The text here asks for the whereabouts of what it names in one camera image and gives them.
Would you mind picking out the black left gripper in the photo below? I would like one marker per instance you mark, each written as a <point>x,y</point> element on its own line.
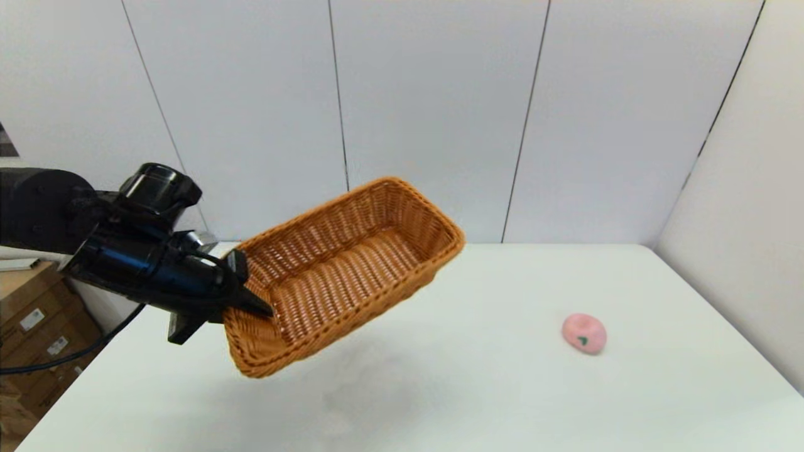
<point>195,282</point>

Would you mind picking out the orange woven wicker basket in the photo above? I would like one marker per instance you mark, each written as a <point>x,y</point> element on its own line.
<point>339,276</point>

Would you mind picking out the pink toy peach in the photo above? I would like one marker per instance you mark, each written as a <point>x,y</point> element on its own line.
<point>581,329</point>

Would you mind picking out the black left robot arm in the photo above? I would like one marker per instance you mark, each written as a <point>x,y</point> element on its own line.
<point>38,213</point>

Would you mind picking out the brown cardboard box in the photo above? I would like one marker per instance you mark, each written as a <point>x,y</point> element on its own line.
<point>38,326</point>
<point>38,402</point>
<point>25,292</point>
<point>59,351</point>

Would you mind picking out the white flat sheet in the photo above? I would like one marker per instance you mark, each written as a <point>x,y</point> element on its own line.
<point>19,264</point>

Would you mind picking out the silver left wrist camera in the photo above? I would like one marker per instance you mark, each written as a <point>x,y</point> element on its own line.
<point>202,241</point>

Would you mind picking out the dark grey wall fixture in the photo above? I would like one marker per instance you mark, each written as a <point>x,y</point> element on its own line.
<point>7,141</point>

